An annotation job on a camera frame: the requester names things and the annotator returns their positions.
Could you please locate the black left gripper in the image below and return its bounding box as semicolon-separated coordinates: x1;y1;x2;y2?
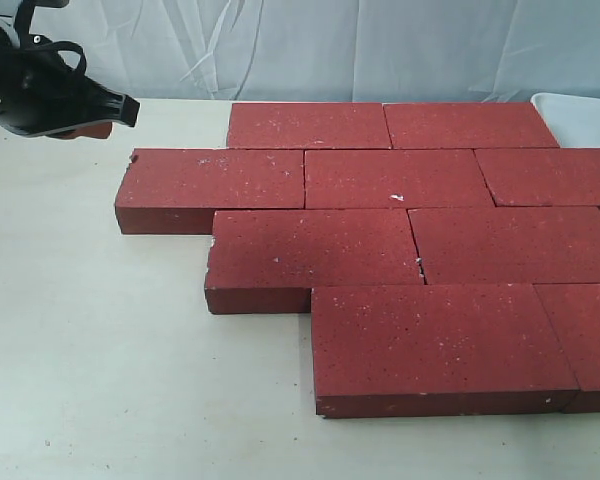
0;34;140;140

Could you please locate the chipped top brick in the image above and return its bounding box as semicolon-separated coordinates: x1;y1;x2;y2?
204;209;424;315

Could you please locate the second row right brick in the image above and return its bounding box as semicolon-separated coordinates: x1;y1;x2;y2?
475;148;600;207

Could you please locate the third row red brick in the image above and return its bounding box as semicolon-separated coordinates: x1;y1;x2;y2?
408;207;600;284

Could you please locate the white backdrop cloth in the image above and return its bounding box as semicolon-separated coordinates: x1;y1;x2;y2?
31;0;600;102

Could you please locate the white plastic tray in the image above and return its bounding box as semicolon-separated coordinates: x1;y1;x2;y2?
530;93;600;148

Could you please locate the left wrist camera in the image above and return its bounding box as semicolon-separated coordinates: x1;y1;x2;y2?
0;0;70;49

